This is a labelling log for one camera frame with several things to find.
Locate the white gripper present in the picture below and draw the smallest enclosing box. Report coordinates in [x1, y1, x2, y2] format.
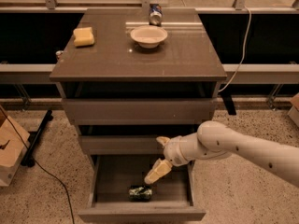
[144, 133, 231, 185]

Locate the green can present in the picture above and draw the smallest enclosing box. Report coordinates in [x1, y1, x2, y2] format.
[129, 185, 153, 202]

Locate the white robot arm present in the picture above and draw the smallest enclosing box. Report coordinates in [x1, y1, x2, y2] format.
[144, 120, 299, 187]

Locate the grey bottom drawer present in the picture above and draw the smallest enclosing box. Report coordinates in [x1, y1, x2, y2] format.
[78, 155, 205, 223]

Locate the grey drawer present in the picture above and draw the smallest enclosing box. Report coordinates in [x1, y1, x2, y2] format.
[62, 99, 216, 125]
[78, 155, 205, 223]
[78, 135, 164, 155]

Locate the grey middle drawer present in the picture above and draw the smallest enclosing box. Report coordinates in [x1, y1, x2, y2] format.
[78, 135, 164, 155]

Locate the grey drawer cabinet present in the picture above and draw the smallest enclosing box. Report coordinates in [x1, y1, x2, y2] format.
[49, 7, 228, 173]

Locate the grey top drawer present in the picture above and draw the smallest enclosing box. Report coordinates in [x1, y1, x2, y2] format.
[62, 99, 216, 125]

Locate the blue silver soda can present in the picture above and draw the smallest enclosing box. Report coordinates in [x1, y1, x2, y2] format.
[149, 4, 163, 26]

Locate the red can behind cabinet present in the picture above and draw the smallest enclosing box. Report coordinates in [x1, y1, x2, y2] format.
[55, 50, 64, 62]

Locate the white bowl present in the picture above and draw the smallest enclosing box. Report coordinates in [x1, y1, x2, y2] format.
[130, 25, 168, 49]

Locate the black stand leg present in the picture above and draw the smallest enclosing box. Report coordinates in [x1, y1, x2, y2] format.
[21, 110, 53, 167]

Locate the cardboard box right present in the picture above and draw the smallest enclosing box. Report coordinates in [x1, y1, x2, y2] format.
[288, 93, 299, 127]

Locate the cardboard box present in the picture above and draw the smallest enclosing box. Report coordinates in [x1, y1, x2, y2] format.
[288, 93, 299, 127]
[0, 106, 29, 187]

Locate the yellow sponge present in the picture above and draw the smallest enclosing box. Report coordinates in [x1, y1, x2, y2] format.
[73, 27, 94, 47]

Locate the cardboard box left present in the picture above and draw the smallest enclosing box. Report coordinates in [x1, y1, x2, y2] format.
[0, 106, 29, 187]

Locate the black bracket behind cabinet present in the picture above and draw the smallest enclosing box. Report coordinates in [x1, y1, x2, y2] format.
[221, 88, 236, 116]

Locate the white cable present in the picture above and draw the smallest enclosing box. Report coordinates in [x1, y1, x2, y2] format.
[218, 7, 252, 94]

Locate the black cable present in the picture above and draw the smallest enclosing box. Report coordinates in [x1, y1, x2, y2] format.
[0, 108, 76, 224]

